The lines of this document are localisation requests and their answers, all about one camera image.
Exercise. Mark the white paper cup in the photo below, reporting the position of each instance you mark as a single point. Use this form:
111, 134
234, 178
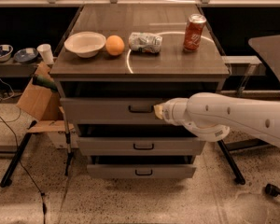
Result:
46, 53

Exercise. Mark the orange fruit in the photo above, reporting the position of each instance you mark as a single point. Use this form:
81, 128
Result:
114, 45

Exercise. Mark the grey drawer cabinet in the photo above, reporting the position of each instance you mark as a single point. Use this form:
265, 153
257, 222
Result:
169, 74

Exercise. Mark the grey drawer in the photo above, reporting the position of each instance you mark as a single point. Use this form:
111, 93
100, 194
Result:
138, 140
111, 110
109, 167

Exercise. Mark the grey low shelf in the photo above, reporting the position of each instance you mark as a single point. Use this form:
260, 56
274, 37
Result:
11, 68

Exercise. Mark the black table leg left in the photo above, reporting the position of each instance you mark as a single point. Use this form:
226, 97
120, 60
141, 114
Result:
6, 180

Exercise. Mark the grey bottom drawer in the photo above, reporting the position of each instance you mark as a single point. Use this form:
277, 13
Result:
109, 167

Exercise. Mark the blue patterned bowl left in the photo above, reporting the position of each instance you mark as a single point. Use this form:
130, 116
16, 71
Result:
5, 52

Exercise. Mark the red soda can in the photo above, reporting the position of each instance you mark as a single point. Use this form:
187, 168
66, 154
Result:
193, 31

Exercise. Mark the grey middle drawer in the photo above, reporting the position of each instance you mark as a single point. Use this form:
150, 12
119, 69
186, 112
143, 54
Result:
138, 140

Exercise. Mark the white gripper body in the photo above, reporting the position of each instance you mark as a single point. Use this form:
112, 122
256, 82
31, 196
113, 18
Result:
168, 112

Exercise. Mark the cardboard box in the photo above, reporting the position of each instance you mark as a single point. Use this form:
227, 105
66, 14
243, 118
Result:
43, 105

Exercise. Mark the blue patterned bowl right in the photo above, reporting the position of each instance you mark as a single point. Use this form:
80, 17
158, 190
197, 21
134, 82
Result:
25, 56

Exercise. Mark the grey top drawer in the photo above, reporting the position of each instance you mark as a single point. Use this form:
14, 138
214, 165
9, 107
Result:
111, 110

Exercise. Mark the green handled tool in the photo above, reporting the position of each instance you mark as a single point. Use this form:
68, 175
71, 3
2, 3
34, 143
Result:
42, 81

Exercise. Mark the blue patterned bowl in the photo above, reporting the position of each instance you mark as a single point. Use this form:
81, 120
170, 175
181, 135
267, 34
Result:
25, 56
5, 52

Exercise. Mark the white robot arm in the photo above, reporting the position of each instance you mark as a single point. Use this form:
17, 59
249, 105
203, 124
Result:
211, 116

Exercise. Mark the white bowl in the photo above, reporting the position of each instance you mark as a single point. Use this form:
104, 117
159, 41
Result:
85, 44

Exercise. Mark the crumpled chip bag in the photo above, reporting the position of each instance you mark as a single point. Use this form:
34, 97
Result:
145, 42

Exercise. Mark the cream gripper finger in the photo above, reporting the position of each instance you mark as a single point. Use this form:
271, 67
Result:
158, 111

